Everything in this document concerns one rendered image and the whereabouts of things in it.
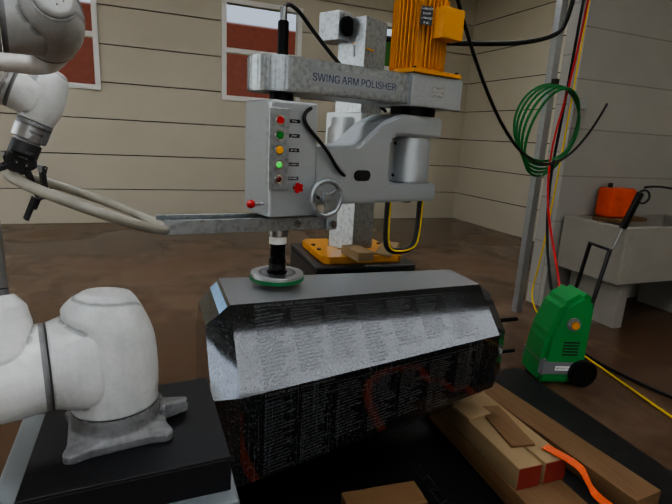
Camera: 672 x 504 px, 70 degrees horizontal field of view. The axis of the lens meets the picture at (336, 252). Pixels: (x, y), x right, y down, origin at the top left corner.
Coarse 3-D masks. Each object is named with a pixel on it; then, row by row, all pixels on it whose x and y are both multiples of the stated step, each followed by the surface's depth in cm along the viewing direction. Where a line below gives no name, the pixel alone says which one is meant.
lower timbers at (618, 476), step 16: (496, 384) 277; (496, 400) 260; (512, 400) 260; (432, 416) 250; (528, 416) 246; (544, 416) 247; (448, 432) 236; (544, 432) 233; (560, 432) 233; (464, 448) 223; (560, 448) 222; (576, 448) 222; (592, 448) 222; (480, 464) 211; (592, 464) 211; (608, 464) 212; (496, 480) 201; (560, 480) 198; (592, 480) 208; (608, 480) 201; (624, 480) 202; (640, 480) 202; (512, 496) 191; (528, 496) 188; (544, 496) 188; (560, 496) 189; (576, 496) 189; (608, 496) 201; (624, 496) 195; (640, 496) 193; (656, 496) 196
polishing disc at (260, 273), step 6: (252, 270) 196; (258, 270) 197; (264, 270) 197; (288, 270) 199; (294, 270) 199; (300, 270) 200; (252, 276) 190; (258, 276) 188; (264, 276) 189; (270, 276) 189; (276, 276) 190; (282, 276) 190; (288, 276) 191; (294, 276) 191; (300, 276) 192; (276, 282) 186; (282, 282) 186
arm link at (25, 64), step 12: (0, 60) 108; (12, 60) 107; (24, 60) 105; (36, 60) 97; (0, 72) 123; (12, 72) 112; (24, 72) 108; (36, 72) 106; (48, 72) 105; (0, 84) 125; (0, 96) 127
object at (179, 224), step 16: (176, 224) 163; (192, 224) 166; (208, 224) 169; (224, 224) 172; (240, 224) 176; (256, 224) 179; (272, 224) 183; (288, 224) 187; (304, 224) 191; (320, 224) 195; (336, 224) 195
